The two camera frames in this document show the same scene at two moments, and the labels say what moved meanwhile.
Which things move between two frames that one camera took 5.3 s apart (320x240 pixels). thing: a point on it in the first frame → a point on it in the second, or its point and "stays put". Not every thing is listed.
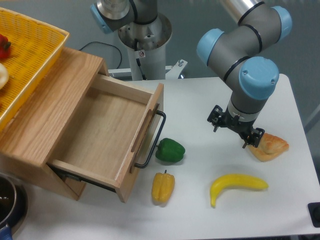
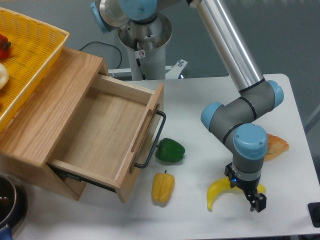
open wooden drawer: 111,133 stays put
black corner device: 314,210 stays put
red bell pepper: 5,49 stays put
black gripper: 246,128 → 258,201
